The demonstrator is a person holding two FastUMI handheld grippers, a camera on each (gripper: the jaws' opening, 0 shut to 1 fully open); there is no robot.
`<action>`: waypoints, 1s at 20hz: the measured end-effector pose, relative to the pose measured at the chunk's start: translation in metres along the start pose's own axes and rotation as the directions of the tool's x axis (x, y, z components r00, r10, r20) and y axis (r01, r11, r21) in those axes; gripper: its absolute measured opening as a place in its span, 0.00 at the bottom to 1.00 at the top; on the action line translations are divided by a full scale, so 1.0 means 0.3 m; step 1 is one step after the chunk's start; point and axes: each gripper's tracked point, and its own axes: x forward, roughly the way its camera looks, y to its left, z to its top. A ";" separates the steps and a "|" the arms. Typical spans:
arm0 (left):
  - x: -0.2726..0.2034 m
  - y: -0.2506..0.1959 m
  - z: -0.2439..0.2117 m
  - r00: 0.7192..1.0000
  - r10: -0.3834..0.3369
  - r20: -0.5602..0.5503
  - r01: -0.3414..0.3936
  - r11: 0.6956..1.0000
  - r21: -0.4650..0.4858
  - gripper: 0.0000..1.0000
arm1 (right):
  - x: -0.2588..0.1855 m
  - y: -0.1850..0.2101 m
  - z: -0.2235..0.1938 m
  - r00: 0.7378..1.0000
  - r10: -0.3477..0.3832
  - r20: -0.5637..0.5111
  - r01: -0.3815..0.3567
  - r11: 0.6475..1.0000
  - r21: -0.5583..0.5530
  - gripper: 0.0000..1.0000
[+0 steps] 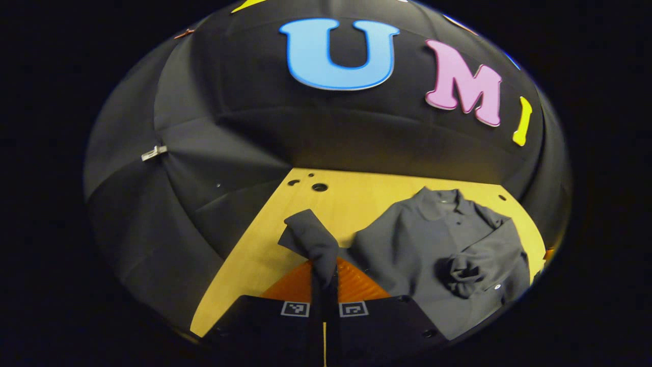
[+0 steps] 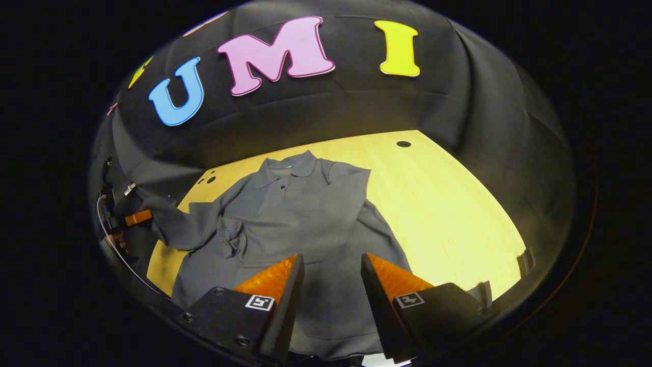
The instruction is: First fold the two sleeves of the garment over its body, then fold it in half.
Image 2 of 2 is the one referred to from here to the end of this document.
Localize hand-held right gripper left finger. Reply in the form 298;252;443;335
183;253;305;365

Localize grey polo shirt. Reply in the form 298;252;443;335
115;150;413;360

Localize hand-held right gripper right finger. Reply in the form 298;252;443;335
361;252;497;365

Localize black backdrop cloth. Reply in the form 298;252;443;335
88;0;576;286

